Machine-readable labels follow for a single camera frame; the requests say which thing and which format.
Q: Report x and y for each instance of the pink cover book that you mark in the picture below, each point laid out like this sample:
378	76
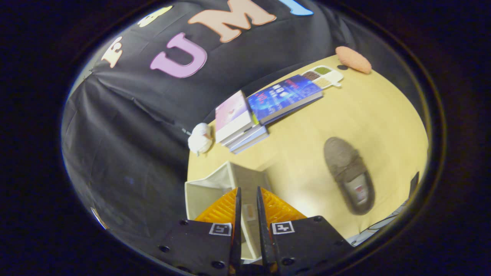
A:
232	115

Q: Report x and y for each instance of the white plush toy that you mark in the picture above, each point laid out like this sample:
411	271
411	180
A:
200	140

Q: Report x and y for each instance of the white divided grain dish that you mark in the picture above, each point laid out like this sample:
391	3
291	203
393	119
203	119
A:
322	76

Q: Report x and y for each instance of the grey fabric storage box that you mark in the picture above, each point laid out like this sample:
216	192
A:
226	176

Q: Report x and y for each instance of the black backdrop cloth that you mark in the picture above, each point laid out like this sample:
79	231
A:
134	134

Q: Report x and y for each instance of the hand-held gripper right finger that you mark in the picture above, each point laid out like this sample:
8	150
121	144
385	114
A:
307	241

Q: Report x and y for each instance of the blue cover book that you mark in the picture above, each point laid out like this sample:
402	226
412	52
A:
284	96

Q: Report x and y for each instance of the brown fuzzy slipper shoe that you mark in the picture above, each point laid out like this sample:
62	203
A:
345	165

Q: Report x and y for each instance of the dark panel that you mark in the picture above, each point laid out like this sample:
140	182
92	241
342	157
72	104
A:
414	186

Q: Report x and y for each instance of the orange fuzzy oval pad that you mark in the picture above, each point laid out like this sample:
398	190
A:
353	59

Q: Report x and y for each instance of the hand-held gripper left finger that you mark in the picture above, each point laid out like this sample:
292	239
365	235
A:
199	245

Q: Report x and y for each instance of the blue-grey book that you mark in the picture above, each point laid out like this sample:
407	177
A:
255	142
249	136

